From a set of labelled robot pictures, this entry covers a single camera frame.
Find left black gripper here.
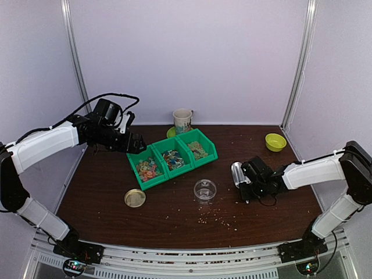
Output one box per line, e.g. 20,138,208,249
91,124,146,154

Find silver metal scoop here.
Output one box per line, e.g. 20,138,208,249
231,162,250,189

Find green candy bin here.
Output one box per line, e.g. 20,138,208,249
153,137,194,178
127,146,169,191
176,128,219,168

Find clear plastic round container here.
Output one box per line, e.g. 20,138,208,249
194,179,217,205

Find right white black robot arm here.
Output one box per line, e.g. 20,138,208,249
231,141,371,257

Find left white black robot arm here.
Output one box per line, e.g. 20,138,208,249
1,93,146,258

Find green saucer plate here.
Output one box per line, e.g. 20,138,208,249
166,126,177,138

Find patterned ceramic mug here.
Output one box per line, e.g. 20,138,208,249
173,108,194,135

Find lime green bowl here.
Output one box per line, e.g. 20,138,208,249
265,133,287,152

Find gold round lid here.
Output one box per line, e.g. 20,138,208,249
123,189,146,208

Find front aluminium rail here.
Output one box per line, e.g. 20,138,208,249
24,229,354,279

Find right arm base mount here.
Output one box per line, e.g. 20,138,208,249
277,239,328,263

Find right aluminium frame post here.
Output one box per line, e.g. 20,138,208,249
281,0,318,132

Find aluminium frame post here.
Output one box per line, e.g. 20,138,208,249
60,0,89,103
281,0,318,132

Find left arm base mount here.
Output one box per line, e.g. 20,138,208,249
53,240,104,264

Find left aluminium frame post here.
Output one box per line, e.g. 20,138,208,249
60,0,89,103

